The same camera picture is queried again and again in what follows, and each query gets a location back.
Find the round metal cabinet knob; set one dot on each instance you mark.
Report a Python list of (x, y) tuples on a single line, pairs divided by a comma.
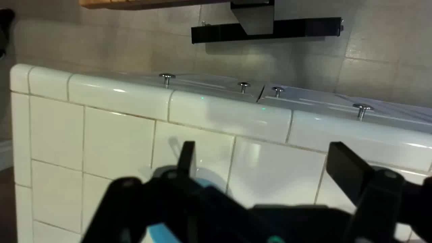
[(243, 86), (361, 109), (167, 77), (276, 91)]

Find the gray metal stand post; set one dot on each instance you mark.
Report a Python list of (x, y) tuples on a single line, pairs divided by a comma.
[(253, 18)]

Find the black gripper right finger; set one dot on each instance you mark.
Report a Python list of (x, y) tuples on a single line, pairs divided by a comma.
[(382, 203)]

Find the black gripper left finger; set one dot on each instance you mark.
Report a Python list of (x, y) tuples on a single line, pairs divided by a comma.
[(135, 207)]

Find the dark black object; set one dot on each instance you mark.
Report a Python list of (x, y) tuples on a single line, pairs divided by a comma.
[(5, 32)]

